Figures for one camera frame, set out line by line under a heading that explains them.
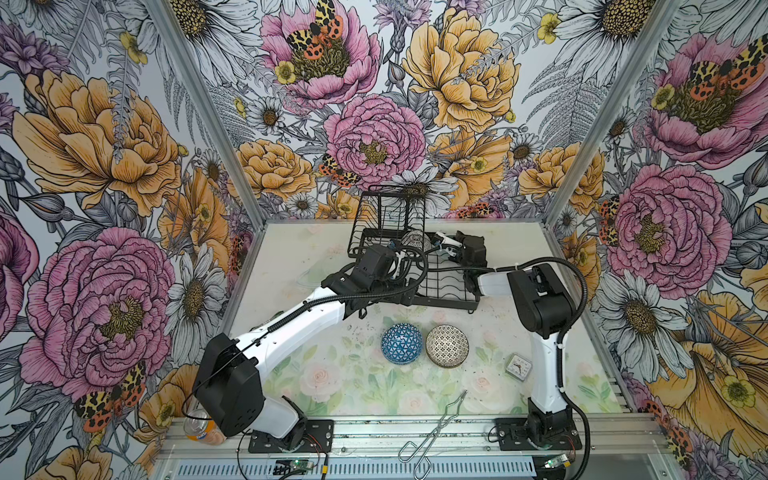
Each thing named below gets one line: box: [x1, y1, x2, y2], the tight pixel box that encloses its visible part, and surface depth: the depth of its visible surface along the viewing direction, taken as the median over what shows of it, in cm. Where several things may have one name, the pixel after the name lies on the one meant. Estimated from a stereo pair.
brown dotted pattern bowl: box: [425, 324, 470, 369], surface depth 87 cm
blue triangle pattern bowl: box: [381, 322, 423, 365], surface depth 89 cm
